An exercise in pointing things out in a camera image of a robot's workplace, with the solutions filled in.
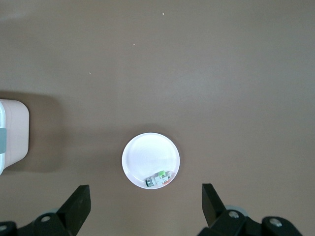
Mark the white lidded storage box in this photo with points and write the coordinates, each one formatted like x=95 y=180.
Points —
x=17 y=135

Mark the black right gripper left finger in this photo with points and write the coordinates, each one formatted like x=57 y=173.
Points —
x=73 y=209

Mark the green push-button switch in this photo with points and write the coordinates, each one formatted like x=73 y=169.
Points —
x=157 y=180

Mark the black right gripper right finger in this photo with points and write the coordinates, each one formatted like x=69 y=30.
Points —
x=212 y=209

